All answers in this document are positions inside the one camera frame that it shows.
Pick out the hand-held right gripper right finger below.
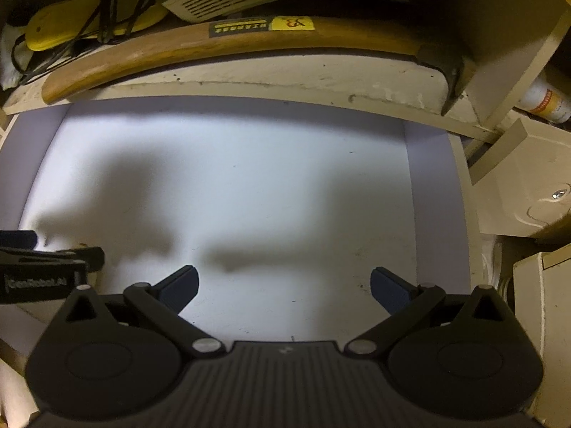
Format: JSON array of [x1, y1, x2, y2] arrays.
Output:
[[343, 266, 519, 360]]

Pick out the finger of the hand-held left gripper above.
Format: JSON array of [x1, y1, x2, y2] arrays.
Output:
[[0, 246, 106, 274], [0, 230, 39, 251]]

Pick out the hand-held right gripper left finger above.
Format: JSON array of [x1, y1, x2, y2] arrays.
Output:
[[52, 265, 224, 360]]

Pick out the beige plastic box with screw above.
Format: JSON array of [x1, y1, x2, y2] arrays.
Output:
[[468, 118, 571, 239]]

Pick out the white cloth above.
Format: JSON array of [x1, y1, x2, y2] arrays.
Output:
[[0, 23, 36, 91]]

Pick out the yellow power strip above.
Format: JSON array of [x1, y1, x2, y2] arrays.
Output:
[[24, 0, 167, 51]]

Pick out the white bottle orange label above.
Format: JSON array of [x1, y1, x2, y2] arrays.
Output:
[[514, 73, 571, 124]]

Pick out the beige wooden shelf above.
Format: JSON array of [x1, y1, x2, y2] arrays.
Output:
[[0, 0, 571, 143]]

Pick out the wooden handled axe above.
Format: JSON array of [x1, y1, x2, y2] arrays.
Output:
[[41, 15, 467, 117]]

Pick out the black cables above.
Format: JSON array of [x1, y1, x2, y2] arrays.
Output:
[[11, 0, 166, 85]]

